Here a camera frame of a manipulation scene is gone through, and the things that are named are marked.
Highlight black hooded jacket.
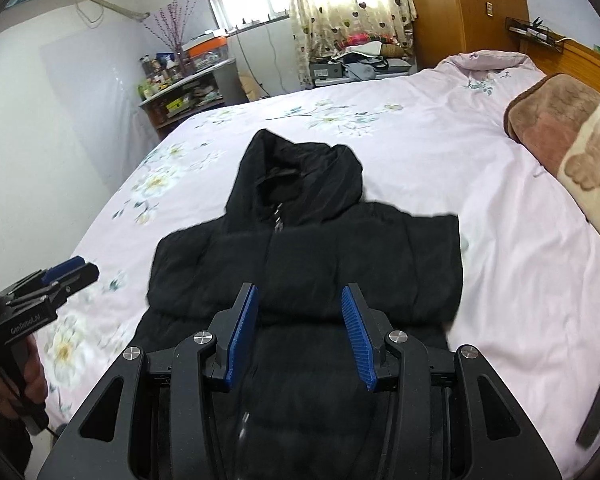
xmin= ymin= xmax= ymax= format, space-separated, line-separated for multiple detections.
xmin=133 ymin=130 xmax=463 ymax=479

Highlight pile of clothes by curtain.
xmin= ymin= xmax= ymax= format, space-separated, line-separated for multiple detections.
xmin=332 ymin=40 xmax=413 ymax=73

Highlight person's left hand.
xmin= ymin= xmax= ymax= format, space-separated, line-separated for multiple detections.
xmin=0 ymin=336 xmax=48 ymax=420

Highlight pink floral bed sheet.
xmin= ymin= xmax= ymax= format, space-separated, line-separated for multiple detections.
xmin=38 ymin=51 xmax=600 ymax=479

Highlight cluttered wooden shelf unit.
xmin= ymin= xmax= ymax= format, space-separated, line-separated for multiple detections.
xmin=140 ymin=58 xmax=248 ymax=141

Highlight orange-lidded clear box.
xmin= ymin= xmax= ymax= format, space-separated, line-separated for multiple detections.
xmin=185 ymin=36 xmax=230 ymax=72

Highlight purple dried flower branches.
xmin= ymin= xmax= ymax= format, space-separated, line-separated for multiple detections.
xmin=142 ymin=0 xmax=199 ymax=53

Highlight brown plush blanket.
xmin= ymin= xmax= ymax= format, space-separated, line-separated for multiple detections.
xmin=504 ymin=74 xmax=600 ymax=234

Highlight heart-patterned curtain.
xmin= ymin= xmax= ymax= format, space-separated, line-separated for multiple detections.
xmin=289 ymin=0 xmax=417 ymax=89

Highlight wooden wardrobe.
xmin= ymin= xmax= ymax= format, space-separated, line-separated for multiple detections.
xmin=413 ymin=0 xmax=529 ymax=68

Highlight wooden headboard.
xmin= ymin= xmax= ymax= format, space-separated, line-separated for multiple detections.
xmin=505 ymin=18 xmax=600 ymax=92

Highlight black flat strap on bed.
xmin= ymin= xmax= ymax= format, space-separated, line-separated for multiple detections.
xmin=575 ymin=356 xmax=600 ymax=450

